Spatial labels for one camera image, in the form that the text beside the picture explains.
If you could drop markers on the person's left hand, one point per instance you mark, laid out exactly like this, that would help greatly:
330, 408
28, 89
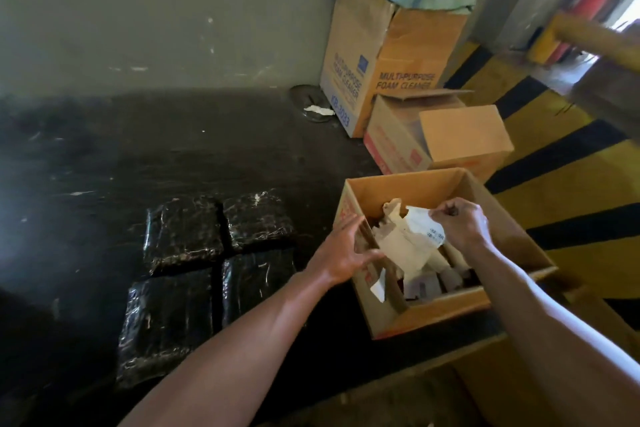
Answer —
337, 256

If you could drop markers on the crumpled white paper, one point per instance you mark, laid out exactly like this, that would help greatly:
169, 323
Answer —
319, 110

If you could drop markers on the beige torn cardboard scrap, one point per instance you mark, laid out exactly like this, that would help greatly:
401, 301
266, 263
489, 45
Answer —
400, 246

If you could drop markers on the small cardboard box red print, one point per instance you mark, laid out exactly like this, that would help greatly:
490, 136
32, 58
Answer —
450, 136

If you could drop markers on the person's right forearm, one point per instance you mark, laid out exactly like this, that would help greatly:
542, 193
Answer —
550, 331

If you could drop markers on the open brown cardboard box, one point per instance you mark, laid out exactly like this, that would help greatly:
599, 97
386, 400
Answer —
435, 306

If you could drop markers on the cardboard divider pieces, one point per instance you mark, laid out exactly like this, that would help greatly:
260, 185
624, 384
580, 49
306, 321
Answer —
442, 274

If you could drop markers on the person's left thumb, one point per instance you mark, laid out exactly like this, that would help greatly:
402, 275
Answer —
371, 257

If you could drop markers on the tall cardboard box blue print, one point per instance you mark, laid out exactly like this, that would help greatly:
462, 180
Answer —
385, 56

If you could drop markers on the person's right fingers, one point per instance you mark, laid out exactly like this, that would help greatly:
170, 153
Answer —
442, 210

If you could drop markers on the small white paper scrap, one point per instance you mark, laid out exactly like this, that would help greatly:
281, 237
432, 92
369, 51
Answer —
379, 287

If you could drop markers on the person's left forearm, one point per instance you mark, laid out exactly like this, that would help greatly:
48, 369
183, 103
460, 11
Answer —
235, 351

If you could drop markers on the person's right hand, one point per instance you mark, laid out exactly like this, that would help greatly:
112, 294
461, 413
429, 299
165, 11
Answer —
465, 226

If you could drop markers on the white paper label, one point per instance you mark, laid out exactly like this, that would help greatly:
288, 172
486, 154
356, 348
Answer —
425, 229

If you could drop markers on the yellow metal railing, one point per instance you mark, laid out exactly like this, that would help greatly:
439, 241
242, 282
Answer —
590, 39

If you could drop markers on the black plastic-wrapped package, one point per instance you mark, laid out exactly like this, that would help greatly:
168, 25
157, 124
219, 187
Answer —
257, 286
185, 234
257, 221
165, 326

